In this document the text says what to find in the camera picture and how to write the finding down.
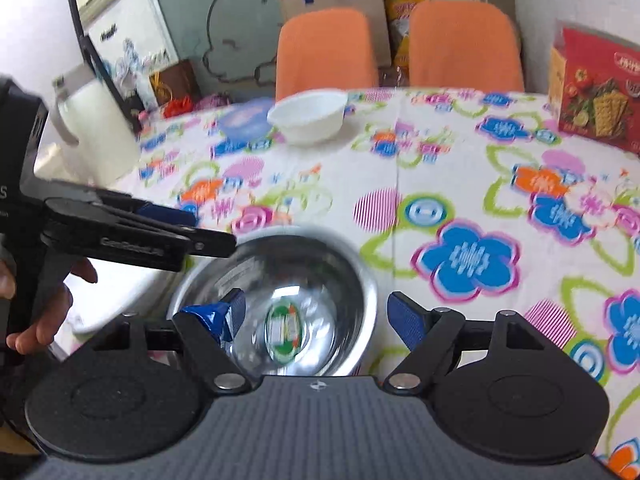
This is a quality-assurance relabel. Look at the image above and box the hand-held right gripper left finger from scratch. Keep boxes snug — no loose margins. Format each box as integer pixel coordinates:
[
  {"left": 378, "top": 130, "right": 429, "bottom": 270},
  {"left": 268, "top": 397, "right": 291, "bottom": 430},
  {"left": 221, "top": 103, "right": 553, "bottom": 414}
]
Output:
[{"left": 92, "top": 287, "right": 253, "bottom": 394}]

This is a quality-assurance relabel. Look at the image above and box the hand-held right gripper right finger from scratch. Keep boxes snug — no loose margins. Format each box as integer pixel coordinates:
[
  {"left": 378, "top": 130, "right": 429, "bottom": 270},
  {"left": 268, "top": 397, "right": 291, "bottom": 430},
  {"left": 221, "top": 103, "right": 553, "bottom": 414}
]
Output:
[{"left": 382, "top": 290, "right": 546, "bottom": 394}]

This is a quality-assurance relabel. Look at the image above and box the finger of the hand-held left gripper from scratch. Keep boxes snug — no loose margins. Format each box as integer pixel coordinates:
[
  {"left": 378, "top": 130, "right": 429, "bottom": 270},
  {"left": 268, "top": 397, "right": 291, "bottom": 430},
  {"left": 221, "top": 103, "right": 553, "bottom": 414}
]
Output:
[
  {"left": 94, "top": 188, "right": 198, "bottom": 231},
  {"left": 40, "top": 197, "right": 237, "bottom": 272}
]

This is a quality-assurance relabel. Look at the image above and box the stainless steel bowl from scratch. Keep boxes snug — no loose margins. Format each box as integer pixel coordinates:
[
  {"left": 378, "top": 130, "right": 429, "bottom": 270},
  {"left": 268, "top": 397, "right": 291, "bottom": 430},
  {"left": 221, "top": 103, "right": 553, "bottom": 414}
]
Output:
[{"left": 167, "top": 226, "right": 379, "bottom": 378}]

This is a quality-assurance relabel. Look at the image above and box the blue plastic bowl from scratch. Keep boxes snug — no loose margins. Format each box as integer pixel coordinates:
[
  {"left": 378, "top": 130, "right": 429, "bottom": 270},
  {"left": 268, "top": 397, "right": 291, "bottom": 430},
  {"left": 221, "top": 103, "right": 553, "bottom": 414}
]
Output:
[{"left": 216, "top": 99, "right": 277, "bottom": 147}]

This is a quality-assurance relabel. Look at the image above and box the white bowl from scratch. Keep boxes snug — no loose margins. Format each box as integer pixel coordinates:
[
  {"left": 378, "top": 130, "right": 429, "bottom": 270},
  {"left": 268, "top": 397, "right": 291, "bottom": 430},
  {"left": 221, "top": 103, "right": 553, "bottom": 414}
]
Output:
[{"left": 266, "top": 89, "right": 349, "bottom": 146}]

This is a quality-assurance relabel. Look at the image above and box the person's left hand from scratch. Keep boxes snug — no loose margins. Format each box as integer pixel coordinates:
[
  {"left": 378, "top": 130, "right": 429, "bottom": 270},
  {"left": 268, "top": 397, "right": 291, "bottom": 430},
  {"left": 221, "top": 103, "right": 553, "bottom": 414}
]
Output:
[{"left": 0, "top": 258, "right": 99, "bottom": 356}]

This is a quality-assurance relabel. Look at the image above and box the white thermos kettle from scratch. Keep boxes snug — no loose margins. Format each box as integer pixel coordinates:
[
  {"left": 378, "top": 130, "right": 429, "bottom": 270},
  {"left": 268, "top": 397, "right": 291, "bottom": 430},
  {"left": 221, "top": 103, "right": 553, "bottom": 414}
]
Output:
[{"left": 50, "top": 62, "right": 141, "bottom": 186}]

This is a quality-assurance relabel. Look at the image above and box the black framed panel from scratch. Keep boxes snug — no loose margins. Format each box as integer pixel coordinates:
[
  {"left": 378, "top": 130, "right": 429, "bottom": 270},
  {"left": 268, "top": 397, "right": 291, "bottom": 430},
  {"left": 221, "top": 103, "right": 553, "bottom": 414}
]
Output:
[{"left": 0, "top": 0, "right": 137, "bottom": 133}]

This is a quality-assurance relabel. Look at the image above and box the brown gift bag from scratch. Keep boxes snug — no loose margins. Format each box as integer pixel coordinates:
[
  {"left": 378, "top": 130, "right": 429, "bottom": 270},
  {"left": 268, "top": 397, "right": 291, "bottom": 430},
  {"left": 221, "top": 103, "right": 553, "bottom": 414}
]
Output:
[{"left": 149, "top": 59, "right": 202, "bottom": 107}]

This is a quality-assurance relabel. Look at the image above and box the floral tablecloth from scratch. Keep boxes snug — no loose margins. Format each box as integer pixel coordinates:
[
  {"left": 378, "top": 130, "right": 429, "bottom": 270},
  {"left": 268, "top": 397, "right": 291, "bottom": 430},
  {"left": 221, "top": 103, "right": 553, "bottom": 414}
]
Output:
[{"left": 50, "top": 87, "right": 640, "bottom": 480}]

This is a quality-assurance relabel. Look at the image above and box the glass door with cat drawing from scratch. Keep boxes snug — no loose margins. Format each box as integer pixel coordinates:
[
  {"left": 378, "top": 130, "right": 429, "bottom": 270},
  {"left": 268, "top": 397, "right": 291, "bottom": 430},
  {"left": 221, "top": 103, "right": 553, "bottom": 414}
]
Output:
[{"left": 145, "top": 0, "right": 286, "bottom": 106}]

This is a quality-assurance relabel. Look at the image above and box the orange chair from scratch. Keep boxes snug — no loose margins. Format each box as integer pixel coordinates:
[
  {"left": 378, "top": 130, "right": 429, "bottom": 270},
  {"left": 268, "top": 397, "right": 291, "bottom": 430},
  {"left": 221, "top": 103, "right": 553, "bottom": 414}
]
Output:
[
  {"left": 408, "top": 0, "right": 526, "bottom": 93},
  {"left": 275, "top": 8, "right": 379, "bottom": 102}
]

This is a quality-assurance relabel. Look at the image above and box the cardboard box with black cloth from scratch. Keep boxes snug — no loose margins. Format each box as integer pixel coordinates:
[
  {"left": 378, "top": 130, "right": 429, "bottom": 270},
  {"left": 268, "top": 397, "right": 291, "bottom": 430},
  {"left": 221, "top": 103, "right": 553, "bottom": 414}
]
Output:
[{"left": 280, "top": 0, "right": 393, "bottom": 68}]

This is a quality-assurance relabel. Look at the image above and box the yellow snack packet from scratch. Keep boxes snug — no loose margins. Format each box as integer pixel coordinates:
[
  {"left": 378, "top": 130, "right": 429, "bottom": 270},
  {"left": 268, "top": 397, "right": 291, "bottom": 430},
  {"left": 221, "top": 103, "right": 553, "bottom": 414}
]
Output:
[{"left": 382, "top": 0, "right": 426, "bottom": 86}]

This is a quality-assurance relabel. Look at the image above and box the red cracker box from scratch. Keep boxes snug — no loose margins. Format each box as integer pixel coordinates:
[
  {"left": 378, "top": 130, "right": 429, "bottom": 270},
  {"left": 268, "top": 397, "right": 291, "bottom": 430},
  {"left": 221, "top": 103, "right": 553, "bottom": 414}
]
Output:
[{"left": 547, "top": 21, "right": 640, "bottom": 153}]

